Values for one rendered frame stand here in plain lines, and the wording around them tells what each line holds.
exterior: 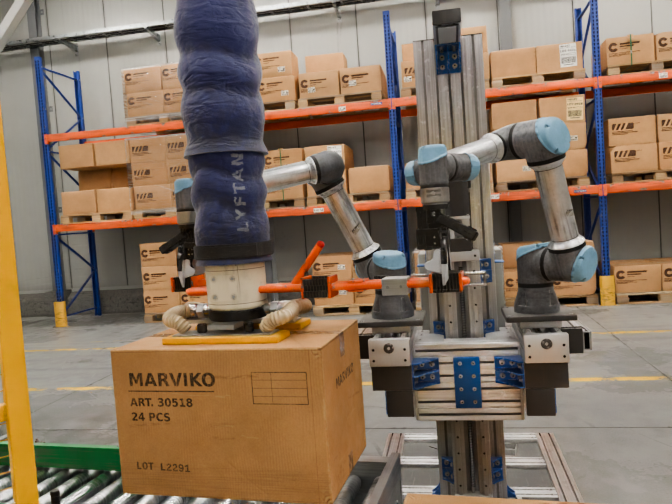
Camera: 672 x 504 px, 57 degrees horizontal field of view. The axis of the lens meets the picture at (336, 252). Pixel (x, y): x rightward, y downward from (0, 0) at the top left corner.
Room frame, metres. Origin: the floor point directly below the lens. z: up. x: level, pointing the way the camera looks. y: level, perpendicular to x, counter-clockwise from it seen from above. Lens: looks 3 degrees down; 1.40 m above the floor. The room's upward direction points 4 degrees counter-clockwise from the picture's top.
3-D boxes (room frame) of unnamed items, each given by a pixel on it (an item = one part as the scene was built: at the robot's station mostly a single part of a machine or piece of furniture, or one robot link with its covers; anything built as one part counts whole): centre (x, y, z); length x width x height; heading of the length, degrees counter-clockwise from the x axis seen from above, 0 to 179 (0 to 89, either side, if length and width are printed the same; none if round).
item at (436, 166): (1.63, -0.27, 1.52); 0.09 x 0.08 x 0.11; 128
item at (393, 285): (1.66, -0.16, 1.21); 0.07 x 0.07 x 0.04; 74
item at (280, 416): (1.78, 0.29, 0.89); 0.60 x 0.40 x 0.40; 75
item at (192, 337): (1.69, 0.32, 1.11); 0.34 x 0.10 x 0.05; 74
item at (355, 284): (1.84, 0.07, 1.22); 0.93 x 0.30 x 0.04; 74
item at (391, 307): (2.20, -0.19, 1.09); 0.15 x 0.15 x 0.10
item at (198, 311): (1.78, 0.29, 1.15); 0.34 x 0.25 x 0.06; 74
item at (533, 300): (2.11, -0.67, 1.09); 0.15 x 0.15 x 0.10
